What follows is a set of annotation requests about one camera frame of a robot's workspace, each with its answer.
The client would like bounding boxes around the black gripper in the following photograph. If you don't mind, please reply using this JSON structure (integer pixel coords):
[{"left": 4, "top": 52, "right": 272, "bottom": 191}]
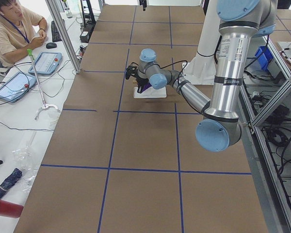
[{"left": 136, "top": 76, "right": 149, "bottom": 93}]

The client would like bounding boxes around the purple towel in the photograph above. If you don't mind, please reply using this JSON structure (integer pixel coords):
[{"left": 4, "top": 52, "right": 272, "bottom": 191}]
[{"left": 138, "top": 83, "right": 152, "bottom": 93}]

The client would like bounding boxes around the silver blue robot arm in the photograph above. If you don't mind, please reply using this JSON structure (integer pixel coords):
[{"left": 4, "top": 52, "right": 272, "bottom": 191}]
[{"left": 126, "top": 0, "right": 278, "bottom": 152}]

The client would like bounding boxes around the white towel rack base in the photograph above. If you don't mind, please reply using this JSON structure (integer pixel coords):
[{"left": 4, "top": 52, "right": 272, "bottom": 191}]
[{"left": 133, "top": 87, "right": 167, "bottom": 99}]

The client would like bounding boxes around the black keyboard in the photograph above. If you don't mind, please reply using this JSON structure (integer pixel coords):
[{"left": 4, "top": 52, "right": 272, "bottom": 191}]
[{"left": 51, "top": 21, "right": 62, "bottom": 42}]

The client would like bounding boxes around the far teach pendant tablet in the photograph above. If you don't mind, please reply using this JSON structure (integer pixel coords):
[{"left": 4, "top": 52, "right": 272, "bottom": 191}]
[{"left": 34, "top": 52, "right": 63, "bottom": 76}]

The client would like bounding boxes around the teach pendant tablet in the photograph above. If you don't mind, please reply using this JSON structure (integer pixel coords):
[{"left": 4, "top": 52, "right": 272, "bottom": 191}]
[
  {"left": 0, "top": 72, "right": 36, "bottom": 102},
  {"left": 34, "top": 52, "right": 63, "bottom": 76}
]

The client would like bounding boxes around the black computer mouse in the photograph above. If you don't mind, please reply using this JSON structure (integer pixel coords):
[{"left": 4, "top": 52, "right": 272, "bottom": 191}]
[{"left": 46, "top": 42, "right": 57, "bottom": 49}]

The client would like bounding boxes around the reacher grabber tool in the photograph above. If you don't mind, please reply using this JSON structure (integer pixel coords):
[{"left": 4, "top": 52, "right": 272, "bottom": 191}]
[{"left": 27, "top": 49, "right": 61, "bottom": 120}]

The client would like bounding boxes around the near teach pendant tablet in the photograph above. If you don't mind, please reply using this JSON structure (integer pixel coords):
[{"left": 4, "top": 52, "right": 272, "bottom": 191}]
[{"left": 0, "top": 72, "right": 36, "bottom": 102}]

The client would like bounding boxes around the blue storage bin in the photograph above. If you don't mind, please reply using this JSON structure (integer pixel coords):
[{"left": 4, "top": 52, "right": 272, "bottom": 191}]
[{"left": 255, "top": 46, "right": 274, "bottom": 71}]

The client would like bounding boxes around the person in beige shirt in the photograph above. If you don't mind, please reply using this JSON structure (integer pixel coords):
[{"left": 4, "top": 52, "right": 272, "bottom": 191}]
[{"left": 0, "top": 0, "right": 48, "bottom": 67}]

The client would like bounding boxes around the clear plastic bag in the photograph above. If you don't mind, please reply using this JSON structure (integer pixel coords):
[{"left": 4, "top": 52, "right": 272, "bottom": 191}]
[{"left": 12, "top": 131, "right": 39, "bottom": 194}]

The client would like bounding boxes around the folded dark blue umbrella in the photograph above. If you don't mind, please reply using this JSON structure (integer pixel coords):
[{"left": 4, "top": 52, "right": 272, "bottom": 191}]
[{"left": 0, "top": 168, "right": 22, "bottom": 199}]

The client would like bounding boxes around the red cylinder bottle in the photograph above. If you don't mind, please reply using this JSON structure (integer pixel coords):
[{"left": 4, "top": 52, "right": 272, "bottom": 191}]
[{"left": 0, "top": 200, "right": 24, "bottom": 218}]

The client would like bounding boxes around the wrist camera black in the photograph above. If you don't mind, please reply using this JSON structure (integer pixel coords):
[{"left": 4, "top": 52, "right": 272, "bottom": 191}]
[{"left": 125, "top": 65, "right": 138, "bottom": 80}]

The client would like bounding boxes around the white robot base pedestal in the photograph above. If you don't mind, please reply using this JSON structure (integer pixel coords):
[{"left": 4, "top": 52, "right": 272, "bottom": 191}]
[{"left": 183, "top": 0, "right": 220, "bottom": 85}]

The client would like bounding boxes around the aluminium frame post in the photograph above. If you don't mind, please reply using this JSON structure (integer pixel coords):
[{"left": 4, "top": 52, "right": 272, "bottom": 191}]
[{"left": 45, "top": 0, "right": 81, "bottom": 74}]

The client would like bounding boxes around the aluminium frame cabinet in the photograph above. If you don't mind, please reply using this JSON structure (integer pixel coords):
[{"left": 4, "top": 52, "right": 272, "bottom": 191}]
[{"left": 239, "top": 37, "right": 291, "bottom": 233}]

